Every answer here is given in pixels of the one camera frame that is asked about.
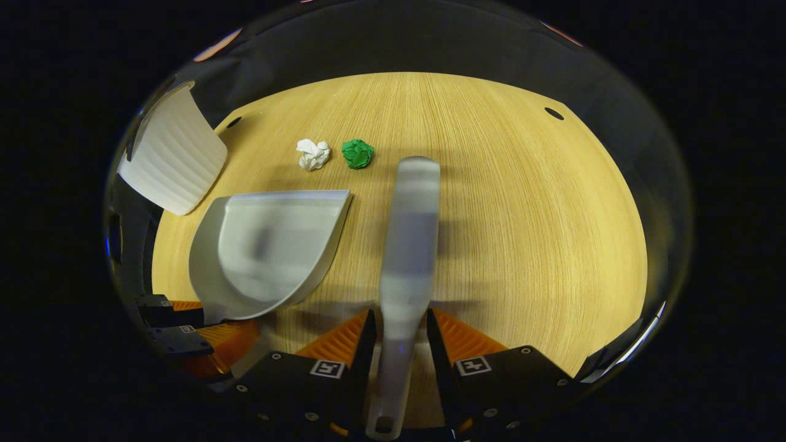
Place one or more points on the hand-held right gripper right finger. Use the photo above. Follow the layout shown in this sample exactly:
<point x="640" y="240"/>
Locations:
<point x="437" y="356"/>

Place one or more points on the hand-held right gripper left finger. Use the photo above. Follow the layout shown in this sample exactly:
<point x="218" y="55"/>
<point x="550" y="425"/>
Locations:
<point x="366" y="356"/>

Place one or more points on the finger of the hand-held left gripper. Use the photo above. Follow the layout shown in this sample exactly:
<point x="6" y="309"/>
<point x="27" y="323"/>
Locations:
<point x="163" y="312"/>
<point x="227" y="344"/>

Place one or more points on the white plastic dustpan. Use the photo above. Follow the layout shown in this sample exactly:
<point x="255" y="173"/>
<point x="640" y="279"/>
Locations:
<point x="276" y="245"/>

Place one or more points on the small white broom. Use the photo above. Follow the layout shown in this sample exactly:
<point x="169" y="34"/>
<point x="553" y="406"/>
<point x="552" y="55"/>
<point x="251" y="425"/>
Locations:
<point x="408" y="245"/>

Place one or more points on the white ribbed garbage bin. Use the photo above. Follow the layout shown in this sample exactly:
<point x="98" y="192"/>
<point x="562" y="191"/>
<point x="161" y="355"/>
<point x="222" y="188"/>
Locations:
<point x="175" y="153"/>

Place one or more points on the green paper ball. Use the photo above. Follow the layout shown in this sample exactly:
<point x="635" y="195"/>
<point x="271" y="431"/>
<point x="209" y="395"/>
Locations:
<point x="357" y="153"/>

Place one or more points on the white paper ball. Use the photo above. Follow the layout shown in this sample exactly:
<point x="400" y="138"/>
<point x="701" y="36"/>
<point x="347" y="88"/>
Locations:
<point x="313" y="155"/>

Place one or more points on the wooden desktop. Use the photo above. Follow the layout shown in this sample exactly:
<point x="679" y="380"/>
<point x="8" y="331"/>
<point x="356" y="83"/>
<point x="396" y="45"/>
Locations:
<point x="522" y="215"/>

